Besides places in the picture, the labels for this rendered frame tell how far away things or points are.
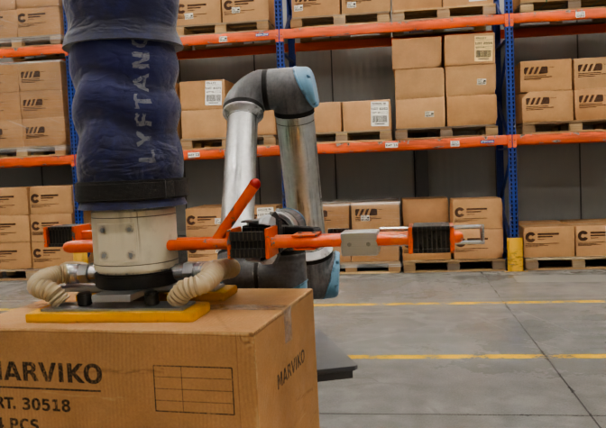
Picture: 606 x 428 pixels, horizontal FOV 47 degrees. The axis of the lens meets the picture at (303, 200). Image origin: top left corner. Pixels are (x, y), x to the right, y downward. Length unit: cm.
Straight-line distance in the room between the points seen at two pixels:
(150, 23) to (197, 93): 748
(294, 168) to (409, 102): 656
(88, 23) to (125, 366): 64
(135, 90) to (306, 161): 76
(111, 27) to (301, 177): 84
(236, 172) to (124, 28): 59
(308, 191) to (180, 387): 93
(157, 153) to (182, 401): 47
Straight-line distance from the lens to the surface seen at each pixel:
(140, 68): 138
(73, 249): 151
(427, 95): 853
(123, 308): 137
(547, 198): 1000
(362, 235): 132
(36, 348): 140
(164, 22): 143
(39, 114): 958
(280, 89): 194
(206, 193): 1017
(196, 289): 132
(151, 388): 130
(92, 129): 140
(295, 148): 199
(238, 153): 185
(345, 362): 215
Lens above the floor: 135
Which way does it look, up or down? 3 degrees down
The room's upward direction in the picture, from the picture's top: 2 degrees counter-clockwise
